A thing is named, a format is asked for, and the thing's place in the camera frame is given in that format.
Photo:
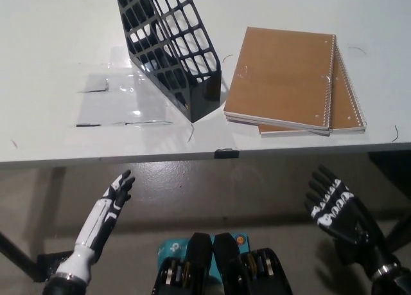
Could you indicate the black diagonal table leg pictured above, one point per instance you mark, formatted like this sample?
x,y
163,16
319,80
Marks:
x,y
16,253
399,230

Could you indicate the transparent plastic sheet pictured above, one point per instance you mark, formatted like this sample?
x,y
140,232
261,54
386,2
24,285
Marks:
x,y
122,102

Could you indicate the brown spiral notebook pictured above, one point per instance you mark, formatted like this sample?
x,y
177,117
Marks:
x,y
279,76
345,108

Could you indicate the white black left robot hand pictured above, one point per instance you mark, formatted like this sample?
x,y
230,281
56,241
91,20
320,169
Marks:
x,y
96,224

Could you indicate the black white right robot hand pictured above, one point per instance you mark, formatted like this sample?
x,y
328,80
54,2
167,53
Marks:
x,y
350,221

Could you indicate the black tape on table edge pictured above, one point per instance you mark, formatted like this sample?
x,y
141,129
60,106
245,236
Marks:
x,y
226,153

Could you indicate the black lattice book holder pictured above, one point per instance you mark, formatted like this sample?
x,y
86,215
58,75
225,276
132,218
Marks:
x,y
205,95

